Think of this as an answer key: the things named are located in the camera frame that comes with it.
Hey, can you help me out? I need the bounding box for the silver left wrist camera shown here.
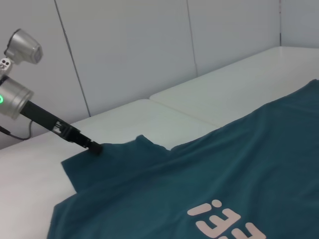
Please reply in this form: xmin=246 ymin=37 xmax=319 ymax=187
xmin=0 ymin=28 xmax=43 ymax=75

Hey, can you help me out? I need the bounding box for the teal FREE print t-shirt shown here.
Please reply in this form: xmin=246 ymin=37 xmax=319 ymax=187
xmin=47 ymin=79 xmax=319 ymax=239

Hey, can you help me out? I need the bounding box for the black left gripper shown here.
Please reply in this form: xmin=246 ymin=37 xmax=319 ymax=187
xmin=19 ymin=99 xmax=104 ymax=155

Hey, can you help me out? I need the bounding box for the left arm connector cable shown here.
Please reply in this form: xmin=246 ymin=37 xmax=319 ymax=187
xmin=0 ymin=119 xmax=35 ymax=140

